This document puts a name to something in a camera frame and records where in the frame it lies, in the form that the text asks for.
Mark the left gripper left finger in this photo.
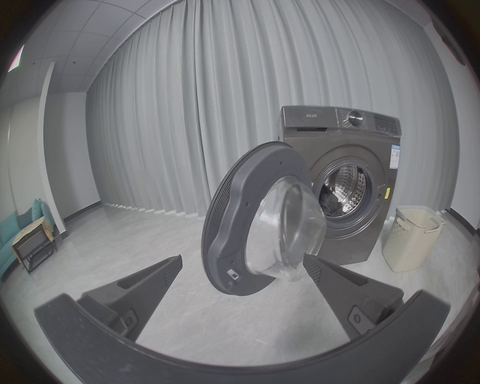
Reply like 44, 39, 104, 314
77, 255, 183, 342

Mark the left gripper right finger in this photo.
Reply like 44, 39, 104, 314
302, 254, 405, 342

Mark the heap of dark clothes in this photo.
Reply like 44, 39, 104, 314
319, 195, 343, 217

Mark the cream laundry basket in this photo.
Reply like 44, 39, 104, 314
382, 205, 446, 273

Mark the washing machine door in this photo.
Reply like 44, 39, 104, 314
201, 140, 326, 296

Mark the grey washing machine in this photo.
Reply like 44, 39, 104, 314
276, 105, 402, 266

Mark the small side table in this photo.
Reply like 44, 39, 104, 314
12, 217, 58, 275

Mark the teal sofa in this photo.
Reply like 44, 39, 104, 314
0, 199, 55, 283

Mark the white curtain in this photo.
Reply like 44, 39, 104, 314
85, 0, 460, 222

